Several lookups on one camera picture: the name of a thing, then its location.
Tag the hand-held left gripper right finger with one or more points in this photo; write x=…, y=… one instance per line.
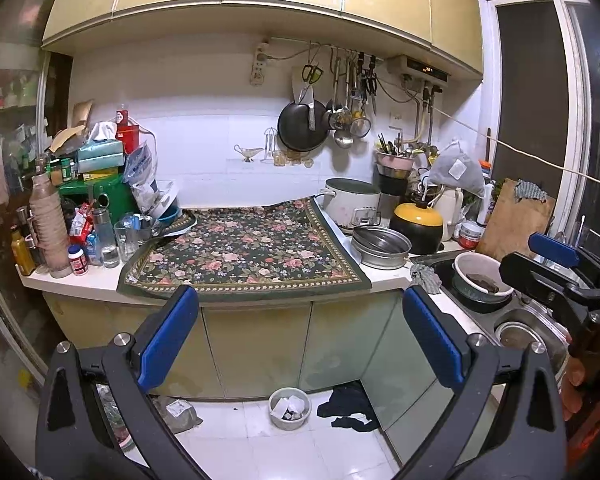
x=432, y=335

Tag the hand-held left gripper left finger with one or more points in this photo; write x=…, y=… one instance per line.
x=172, y=335

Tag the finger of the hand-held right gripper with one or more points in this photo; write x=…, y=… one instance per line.
x=552, y=250
x=535, y=277

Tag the bin with plastic liner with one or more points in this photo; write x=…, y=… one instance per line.
x=107, y=410

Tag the small white trash bin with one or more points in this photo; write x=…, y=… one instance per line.
x=280, y=422

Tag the person's right hand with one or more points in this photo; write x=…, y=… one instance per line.
x=575, y=385

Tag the steel sink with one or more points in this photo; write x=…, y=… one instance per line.
x=530, y=317

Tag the wooden cutting board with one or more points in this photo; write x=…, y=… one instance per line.
x=510, y=220

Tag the pale green cabinet door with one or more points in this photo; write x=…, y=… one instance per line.
x=257, y=345
x=105, y=320
x=410, y=385
x=350, y=335

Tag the grey dish cloth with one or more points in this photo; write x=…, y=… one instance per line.
x=425, y=277

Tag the grey rag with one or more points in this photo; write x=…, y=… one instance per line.
x=530, y=191

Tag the white bowl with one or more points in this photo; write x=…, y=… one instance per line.
x=467, y=267

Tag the grey plastic bag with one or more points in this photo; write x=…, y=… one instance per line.
x=180, y=412

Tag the steel basin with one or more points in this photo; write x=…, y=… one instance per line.
x=380, y=252

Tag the black and yellow pot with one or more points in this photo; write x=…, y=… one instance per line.
x=417, y=232

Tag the floral cloth mat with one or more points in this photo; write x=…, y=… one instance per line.
x=240, y=255

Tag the clear glass cup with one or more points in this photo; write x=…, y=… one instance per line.
x=127, y=240

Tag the white jug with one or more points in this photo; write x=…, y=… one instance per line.
x=450, y=210

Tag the dark cloth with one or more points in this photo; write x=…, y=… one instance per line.
x=347, y=402

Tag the clear glass bottle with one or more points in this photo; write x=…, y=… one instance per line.
x=107, y=240

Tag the white pill bottle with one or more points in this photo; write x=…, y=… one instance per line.
x=78, y=261

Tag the white plate stack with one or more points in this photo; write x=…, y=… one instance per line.
x=162, y=200

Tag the red packet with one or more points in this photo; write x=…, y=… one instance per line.
x=82, y=222

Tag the steel and black jar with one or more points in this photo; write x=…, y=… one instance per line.
x=392, y=195

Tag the green box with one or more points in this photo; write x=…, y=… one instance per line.
x=115, y=192

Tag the white cooking pot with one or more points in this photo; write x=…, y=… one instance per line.
x=347, y=205

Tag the window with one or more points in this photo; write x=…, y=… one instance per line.
x=530, y=85

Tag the blue and white plastic bag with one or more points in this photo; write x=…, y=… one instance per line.
x=142, y=170

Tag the yellow oil bottle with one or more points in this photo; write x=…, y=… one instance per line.
x=22, y=255

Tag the pink utensil holder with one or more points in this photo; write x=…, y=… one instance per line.
x=392, y=161

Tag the teal tissue box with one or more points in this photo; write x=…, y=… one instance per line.
x=100, y=152

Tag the spice jar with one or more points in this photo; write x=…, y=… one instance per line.
x=55, y=172
x=67, y=169

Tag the glass gravy boat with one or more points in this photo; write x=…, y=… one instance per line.
x=247, y=152

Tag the red can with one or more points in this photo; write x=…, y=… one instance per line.
x=127, y=135

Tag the steel ladle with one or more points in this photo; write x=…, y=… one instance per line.
x=343, y=135

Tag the steel slotted spoon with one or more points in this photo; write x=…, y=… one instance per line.
x=336, y=119

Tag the black frying pan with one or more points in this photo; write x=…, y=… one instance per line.
x=297, y=127

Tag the hanging kitchen knife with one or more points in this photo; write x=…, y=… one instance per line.
x=311, y=110

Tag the white power strip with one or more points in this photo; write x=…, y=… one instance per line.
x=257, y=67

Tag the wall outlet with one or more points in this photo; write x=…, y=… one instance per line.
x=395, y=116

